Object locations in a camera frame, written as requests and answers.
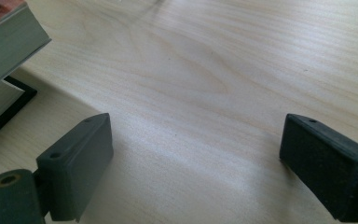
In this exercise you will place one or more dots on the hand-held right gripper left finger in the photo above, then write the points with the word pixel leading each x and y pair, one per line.
pixel 74 168

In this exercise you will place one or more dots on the colorful illustrated book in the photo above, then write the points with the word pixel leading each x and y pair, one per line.
pixel 3 46

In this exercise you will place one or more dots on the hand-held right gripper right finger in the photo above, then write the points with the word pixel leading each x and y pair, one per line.
pixel 326 168

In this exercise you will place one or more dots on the black book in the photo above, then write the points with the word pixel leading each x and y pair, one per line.
pixel 0 102

